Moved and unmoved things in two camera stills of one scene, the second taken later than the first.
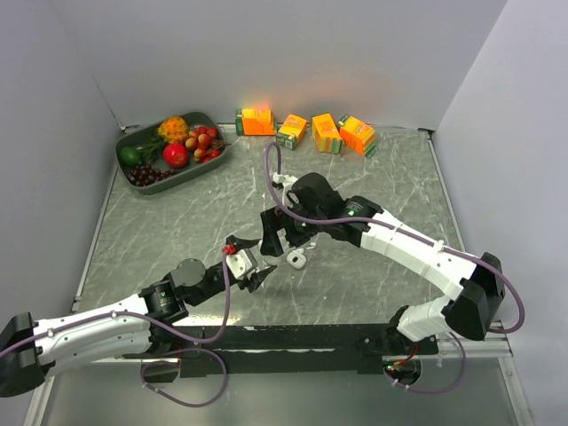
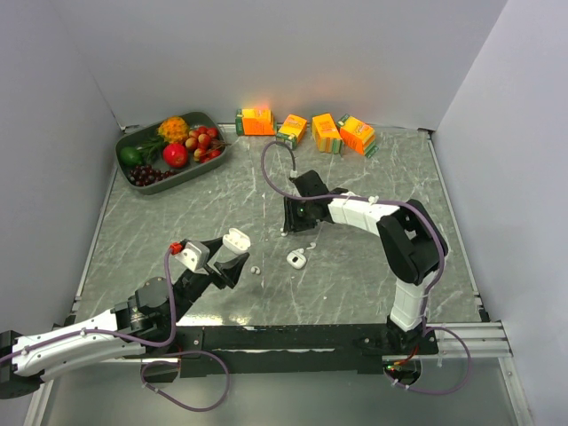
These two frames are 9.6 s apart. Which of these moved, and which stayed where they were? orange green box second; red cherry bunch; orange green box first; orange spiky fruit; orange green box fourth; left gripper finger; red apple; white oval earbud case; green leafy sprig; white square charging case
Moved: left gripper finger; white oval earbud case
Stayed: orange green box fourth; red cherry bunch; green leafy sprig; orange green box second; white square charging case; orange green box first; red apple; orange spiky fruit
